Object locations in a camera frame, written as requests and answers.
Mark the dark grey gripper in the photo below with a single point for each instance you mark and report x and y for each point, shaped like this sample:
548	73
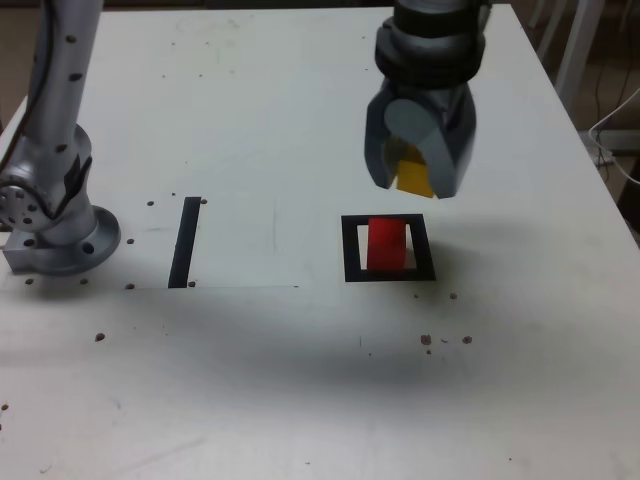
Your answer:
430	97

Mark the yellow cube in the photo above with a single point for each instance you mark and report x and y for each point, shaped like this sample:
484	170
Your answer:
412	177

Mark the red cube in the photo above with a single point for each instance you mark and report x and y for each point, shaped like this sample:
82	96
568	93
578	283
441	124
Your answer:
385	245

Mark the black tape square outline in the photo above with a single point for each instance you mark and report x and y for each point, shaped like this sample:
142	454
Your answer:
350	250

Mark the black tape strip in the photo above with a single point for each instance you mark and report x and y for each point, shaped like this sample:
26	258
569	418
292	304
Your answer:
184	240

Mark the white metal frame leg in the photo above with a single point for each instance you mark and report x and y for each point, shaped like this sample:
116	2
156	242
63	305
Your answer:
575	45
537	12

